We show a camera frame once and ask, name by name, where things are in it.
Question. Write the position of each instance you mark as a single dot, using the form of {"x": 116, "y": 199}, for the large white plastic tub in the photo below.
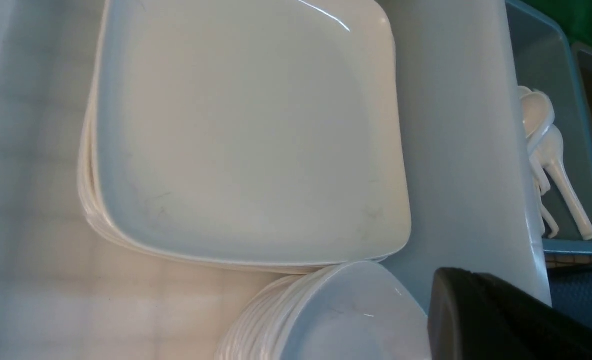
{"x": 68, "y": 294}

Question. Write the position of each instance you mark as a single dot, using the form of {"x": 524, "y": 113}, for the teal plastic bin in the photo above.
{"x": 544, "y": 62}

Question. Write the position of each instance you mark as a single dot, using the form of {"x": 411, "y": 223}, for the green cloth backdrop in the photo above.
{"x": 573, "y": 16}

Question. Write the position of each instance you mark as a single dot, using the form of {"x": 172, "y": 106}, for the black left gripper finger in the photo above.
{"x": 480, "y": 316}

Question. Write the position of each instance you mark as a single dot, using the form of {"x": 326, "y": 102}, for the stack of white square plates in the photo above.
{"x": 246, "y": 134}

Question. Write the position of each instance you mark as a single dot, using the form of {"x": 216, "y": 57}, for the stack of white small bowls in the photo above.
{"x": 354, "y": 311}

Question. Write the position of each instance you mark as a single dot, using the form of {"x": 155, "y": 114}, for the pile of white soup spoons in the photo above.
{"x": 545, "y": 150}

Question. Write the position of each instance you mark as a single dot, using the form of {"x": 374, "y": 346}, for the black serving tray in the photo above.
{"x": 571, "y": 292}

